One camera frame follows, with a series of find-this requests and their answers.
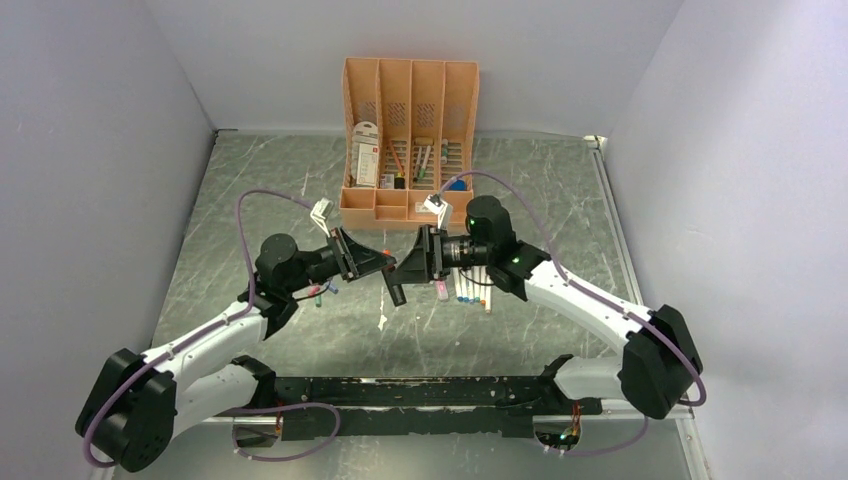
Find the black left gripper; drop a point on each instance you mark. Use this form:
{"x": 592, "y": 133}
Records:
{"x": 357, "y": 260}

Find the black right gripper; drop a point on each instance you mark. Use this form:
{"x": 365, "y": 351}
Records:
{"x": 415, "y": 268}

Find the orange black highlighter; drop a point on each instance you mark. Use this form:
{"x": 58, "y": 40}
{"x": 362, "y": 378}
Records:
{"x": 396, "y": 294}

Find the pink highlighter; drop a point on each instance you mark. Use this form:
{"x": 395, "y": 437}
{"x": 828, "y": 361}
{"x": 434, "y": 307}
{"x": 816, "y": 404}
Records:
{"x": 443, "y": 291}

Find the white pen green cap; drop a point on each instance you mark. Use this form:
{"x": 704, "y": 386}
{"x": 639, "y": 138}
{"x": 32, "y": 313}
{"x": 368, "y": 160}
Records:
{"x": 458, "y": 286}

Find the white pen blue cap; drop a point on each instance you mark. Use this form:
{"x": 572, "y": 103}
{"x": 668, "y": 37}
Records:
{"x": 475, "y": 286}

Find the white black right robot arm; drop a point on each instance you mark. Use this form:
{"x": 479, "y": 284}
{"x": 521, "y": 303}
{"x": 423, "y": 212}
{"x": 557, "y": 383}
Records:
{"x": 655, "y": 360}

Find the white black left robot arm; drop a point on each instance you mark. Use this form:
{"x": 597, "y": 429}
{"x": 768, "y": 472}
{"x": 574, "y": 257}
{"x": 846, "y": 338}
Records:
{"x": 141, "y": 401}

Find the blue round container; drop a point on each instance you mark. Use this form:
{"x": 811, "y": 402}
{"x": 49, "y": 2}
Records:
{"x": 458, "y": 185}

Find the white packaged item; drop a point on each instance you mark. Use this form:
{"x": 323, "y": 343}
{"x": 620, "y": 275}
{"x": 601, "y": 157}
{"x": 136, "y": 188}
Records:
{"x": 365, "y": 154}

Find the orange plastic desk organizer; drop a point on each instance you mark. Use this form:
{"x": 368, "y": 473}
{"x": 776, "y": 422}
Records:
{"x": 425, "y": 111}

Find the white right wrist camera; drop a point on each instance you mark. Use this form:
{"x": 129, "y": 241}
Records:
{"x": 439, "y": 207}

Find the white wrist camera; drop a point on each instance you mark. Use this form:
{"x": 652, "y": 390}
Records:
{"x": 320, "y": 213}
{"x": 439, "y": 207}

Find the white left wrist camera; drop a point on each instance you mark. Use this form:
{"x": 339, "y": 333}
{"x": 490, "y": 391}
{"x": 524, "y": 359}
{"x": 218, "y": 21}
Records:
{"x": 320, "y": 213}

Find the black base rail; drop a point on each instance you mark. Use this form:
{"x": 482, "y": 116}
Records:
{"x": 309, "y": 407}

